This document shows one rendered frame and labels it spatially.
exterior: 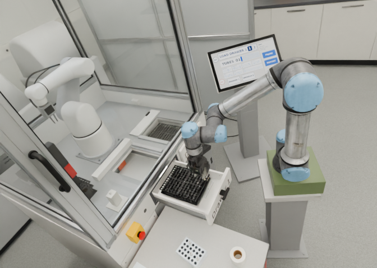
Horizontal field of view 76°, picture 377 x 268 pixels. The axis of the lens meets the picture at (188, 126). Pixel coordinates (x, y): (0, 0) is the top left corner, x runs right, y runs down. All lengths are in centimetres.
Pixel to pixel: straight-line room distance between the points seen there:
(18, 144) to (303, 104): 87
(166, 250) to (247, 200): 114
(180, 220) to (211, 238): 19
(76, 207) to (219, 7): 209
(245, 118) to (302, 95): 135
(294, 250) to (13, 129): 188
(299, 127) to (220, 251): 68
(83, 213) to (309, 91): 90
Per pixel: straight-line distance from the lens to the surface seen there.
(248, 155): 252
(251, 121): 224
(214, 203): 122
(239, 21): 252
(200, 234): 134
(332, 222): 228
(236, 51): 191
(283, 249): 209
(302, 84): 86
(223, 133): 102
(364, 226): 233
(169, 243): 136
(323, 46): 393
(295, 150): 108
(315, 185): 140
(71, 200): 98
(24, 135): 83
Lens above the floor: 195
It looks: 39 degrees down
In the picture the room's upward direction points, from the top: 15 degrees counter-clockwise
